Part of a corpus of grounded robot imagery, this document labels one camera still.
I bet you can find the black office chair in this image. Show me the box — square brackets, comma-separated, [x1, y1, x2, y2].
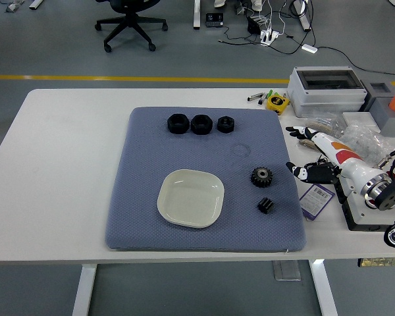
[94, 0, 169, 53]

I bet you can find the white flat box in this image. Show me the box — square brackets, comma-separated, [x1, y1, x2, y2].
[342, 111, 381, 132]

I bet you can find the grey block with square recess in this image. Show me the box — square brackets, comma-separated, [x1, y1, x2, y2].
[361, 81, 395, 113]

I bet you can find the black desk terminal device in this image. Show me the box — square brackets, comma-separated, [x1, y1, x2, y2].
[205, 12, 224, 29]

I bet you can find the purple-edged label card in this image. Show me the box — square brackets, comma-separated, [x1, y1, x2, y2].
[298, 183, 336, 221]

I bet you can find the small black gear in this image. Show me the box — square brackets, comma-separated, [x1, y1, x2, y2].
[257, 196, 276, 215]

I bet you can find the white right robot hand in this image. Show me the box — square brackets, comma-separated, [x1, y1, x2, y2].
[285, 126, 384, 196]

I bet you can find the black and white button box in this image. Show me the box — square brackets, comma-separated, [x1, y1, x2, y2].
[334, 179, 395, 232]

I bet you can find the black power brick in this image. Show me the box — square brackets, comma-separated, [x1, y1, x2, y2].
[247, 16, 261, 34]

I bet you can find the large black gear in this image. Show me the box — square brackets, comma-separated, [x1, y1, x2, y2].
[250, 167, 276, 189]

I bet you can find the large black nut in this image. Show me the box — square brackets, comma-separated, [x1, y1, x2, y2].
[190, 114, 213, 136]
[167, 113, 189, 135]

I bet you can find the grey floor plate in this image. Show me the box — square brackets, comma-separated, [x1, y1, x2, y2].
[272, 260, 302, 282]

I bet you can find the yellow patterned strip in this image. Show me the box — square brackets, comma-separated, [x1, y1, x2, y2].
[357, 257, 395, 268]

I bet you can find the large grey holder block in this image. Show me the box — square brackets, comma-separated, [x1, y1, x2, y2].
[371, 97, 395, 136]

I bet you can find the white desk leg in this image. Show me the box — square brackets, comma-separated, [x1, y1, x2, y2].
[296, 0, 312, 32]
[193, 0, 202, 30]

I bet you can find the white table leg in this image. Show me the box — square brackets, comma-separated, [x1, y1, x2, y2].
[308, 259, 338, 316]
[71, 264, 97, 316]

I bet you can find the white power strip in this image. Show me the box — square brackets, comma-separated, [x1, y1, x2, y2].
[259, 29, 280, 46]

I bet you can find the small black nut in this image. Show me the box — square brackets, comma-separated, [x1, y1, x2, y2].
[217, 115, 235, 134]

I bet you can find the clear bag of small parts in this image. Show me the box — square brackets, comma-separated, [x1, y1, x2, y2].
[337, 121, 395, 167]

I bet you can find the yellow tape measure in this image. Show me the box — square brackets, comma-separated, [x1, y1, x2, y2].
[266, 95, 290, 115]

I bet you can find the long black floor cable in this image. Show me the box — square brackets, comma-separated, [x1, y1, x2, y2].
[315, 45, 395, 82]

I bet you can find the blue-grey padded mat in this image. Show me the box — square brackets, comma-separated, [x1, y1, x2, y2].
[105, 107, 307, 253]

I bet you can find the plastic bag of resistors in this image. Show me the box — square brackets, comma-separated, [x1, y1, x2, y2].
[298, 113, 346, 152]

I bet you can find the white square plate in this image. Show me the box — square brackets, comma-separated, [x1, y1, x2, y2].
[157, 169, 225, 230]

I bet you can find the grey electrical enclosure box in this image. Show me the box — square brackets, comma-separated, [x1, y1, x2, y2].
[286, 66, 369, 119]

